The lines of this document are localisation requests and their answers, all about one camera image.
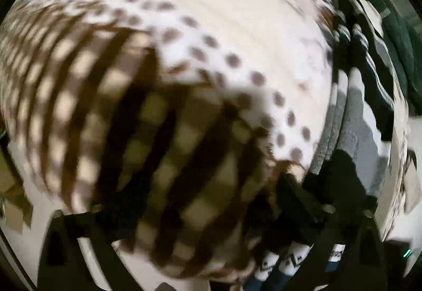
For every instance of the brown checkered dotted garment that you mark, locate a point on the brown checkered dotted garment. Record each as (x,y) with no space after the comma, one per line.
(182,113)

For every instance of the white floral bed blanket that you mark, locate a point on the white floral bed blanket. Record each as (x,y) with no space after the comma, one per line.
(401,189)

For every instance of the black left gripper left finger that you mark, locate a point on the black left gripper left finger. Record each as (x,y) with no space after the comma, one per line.
(69,242)

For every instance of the black patterned knit sweater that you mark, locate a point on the black patterned knit sweater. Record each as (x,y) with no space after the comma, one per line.
(361,130)

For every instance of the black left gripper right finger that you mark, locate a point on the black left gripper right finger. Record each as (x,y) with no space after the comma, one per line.
(336,244)

